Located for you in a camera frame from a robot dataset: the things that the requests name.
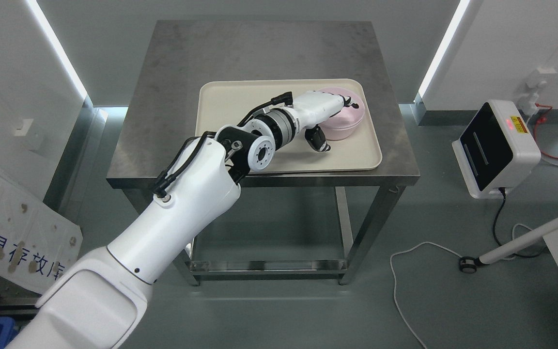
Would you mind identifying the white wall socket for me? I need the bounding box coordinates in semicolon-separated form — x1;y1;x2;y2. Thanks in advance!
517;67;558;117

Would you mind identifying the black power cable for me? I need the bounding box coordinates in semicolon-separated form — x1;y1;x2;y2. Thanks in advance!
492;188;548;259

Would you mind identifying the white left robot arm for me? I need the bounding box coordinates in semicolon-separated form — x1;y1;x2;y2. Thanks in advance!
7;91;363;349

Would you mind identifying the white black box device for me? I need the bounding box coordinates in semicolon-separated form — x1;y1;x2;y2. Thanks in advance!
452;99;541;199

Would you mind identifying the beige plastic tray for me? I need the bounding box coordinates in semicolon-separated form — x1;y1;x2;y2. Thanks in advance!
195;78;383;175

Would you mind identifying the stainless steel table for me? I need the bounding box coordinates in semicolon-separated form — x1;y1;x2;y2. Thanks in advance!
107;20;420;286

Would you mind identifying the white sign with blue letters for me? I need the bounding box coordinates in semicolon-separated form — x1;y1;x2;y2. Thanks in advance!
0;174;83;294

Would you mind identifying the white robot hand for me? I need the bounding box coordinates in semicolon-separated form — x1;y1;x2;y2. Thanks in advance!
292;91;361;152

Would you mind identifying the white floor cable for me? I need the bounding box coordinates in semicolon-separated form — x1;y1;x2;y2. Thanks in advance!
389;223;546;349

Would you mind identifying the white stand leg with caster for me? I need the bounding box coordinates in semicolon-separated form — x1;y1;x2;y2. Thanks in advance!
458;218;558;273

